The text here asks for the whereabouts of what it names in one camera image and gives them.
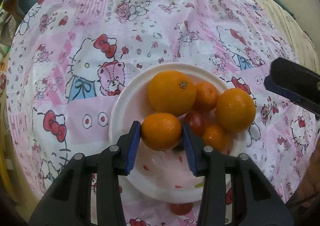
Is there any large orange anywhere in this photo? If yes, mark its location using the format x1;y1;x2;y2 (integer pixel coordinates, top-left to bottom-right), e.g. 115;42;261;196
215;88;256;133
147;70;196;117

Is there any red cherry tomato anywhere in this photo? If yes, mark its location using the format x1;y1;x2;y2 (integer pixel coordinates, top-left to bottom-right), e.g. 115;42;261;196
184;110;205;136
169;203;193;216

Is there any small mandarin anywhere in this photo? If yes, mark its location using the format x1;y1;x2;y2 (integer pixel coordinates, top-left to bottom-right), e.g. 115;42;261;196
202;123;229;152
140;113;182;151
194;81;220;111

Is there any dark grape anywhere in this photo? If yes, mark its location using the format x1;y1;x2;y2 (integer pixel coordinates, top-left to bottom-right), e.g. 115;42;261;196
172;140;184;152

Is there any right hand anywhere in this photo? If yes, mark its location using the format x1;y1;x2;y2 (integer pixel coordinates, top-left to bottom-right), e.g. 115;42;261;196
286;149;319;218

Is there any pink strawberry plate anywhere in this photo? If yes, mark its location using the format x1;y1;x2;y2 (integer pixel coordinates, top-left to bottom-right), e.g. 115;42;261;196
108;63;257;204

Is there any Hello Kitty pink cloth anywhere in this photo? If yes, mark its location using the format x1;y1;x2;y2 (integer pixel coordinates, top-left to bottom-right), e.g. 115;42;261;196
7;0;319;201

